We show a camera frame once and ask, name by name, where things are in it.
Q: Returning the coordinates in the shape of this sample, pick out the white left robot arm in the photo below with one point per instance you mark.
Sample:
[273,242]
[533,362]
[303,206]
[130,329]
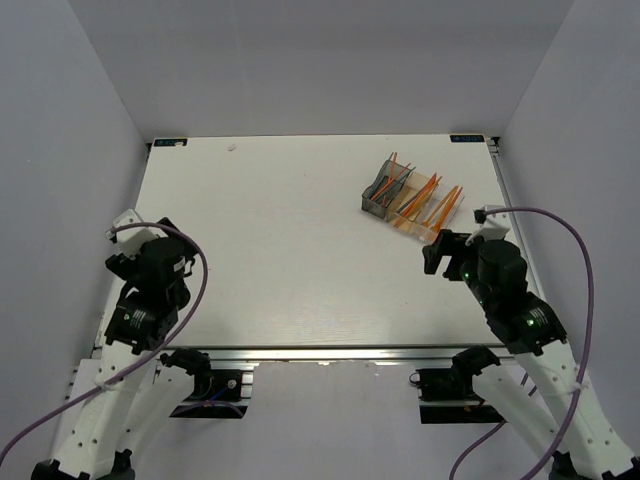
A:
[134,337]

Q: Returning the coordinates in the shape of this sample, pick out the yellow plastic knife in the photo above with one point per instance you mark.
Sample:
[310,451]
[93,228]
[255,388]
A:
[421,195]

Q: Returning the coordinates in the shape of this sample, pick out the orange chopstick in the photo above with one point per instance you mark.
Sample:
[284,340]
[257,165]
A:
[392,159]
[389,182]

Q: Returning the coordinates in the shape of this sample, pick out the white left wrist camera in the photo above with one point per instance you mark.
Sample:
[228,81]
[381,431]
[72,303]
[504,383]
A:
[130,241]

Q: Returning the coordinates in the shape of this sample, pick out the amber plastic container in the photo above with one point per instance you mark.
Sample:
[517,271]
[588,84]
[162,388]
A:
[413,184]

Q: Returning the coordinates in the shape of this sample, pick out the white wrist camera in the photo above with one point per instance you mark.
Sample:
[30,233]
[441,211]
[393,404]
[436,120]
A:
[493,224]
[130,241]

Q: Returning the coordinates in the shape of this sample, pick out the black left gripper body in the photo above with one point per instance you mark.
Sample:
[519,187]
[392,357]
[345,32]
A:
[126,267]

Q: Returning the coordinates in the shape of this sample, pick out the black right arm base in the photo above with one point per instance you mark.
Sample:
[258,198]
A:
[446,394]

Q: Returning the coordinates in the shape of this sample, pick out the blue chopstick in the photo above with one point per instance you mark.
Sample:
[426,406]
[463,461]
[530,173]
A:
[387,200]
[395,186]

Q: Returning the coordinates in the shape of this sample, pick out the smoky grey plastic container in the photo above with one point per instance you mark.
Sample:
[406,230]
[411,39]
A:
[376,208]

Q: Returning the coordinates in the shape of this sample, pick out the blue corner label sticker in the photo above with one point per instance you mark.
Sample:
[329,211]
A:
[170,142]
[466,138]

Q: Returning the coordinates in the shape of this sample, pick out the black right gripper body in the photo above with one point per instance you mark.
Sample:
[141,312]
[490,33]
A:
[462,267]

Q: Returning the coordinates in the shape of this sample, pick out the clear plastic container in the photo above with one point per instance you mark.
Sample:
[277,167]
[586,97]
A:
[425,234]

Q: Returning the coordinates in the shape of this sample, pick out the orange plastic knife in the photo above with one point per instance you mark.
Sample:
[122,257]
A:
[439,179]

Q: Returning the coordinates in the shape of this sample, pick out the blue plastic knife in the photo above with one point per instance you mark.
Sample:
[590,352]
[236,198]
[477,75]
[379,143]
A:
[412,200]

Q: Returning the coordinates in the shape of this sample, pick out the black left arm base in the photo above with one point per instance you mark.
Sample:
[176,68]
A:
[217,392]

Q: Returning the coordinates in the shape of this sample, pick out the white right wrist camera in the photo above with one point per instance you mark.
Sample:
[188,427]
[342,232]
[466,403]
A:
[493,224]

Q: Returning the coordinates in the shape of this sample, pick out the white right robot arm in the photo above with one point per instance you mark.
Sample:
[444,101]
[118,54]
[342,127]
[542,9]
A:
[568,431]

